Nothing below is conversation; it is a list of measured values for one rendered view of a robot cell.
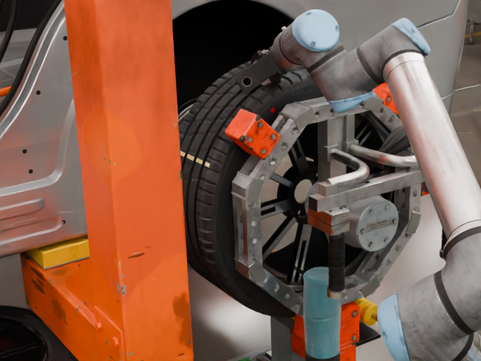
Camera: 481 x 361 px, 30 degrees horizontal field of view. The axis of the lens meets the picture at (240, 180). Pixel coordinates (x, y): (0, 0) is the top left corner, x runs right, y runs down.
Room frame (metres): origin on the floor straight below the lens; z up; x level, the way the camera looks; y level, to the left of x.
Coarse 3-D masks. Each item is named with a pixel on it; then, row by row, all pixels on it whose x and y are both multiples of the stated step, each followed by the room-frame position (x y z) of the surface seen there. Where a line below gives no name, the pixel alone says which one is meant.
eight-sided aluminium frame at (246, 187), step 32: (288, 128) 1.97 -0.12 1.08; (384, 128) 2.14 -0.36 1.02; (256, 160) 1.97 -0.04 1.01; (256, 192) 1.92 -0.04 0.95; (416, 192) 2.19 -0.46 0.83; (256, 224) 1.92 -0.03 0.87; (416, 224) 2.18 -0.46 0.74; (256, 256) 1.92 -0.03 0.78; (384, 256) 2.13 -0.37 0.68; (288, 288) 1.96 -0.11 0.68; (352, 288) 2.07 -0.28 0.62
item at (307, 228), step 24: (360, 120) 2.25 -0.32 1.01; (360, 144) 2.22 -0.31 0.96; (312, 168) 2.14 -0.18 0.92; (384, 168) 2.26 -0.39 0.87; (288, 192) 2.10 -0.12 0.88; (264, 216) 2.06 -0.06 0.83; (288, 216) 2.11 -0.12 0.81; (312, 240) 2.33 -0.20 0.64; (264, 264) 2.22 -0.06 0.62; (288, 264) 2.23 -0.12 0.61; (312, 264) 2.22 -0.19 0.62
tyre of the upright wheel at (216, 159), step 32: (224, 96) 2.13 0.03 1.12; (256, 96) 2.05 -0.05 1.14; (288, 96) 2.07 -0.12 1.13; (320, 96) 2.12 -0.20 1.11; (192, 128) 2.12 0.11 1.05; (224, 128) 2.02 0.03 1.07; (192, 160) 2.05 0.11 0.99; (224, 160) 1.98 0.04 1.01; (192, 192) 2.01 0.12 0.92; (224, 192) 1.97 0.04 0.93; (192, 224) 2.01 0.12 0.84; (224, 224) 1.97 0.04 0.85; (192, 256) 2.06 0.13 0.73; (224, 256) 1.97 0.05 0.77; (224, 288) 1.99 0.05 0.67; (256, 288) 2.02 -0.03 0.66
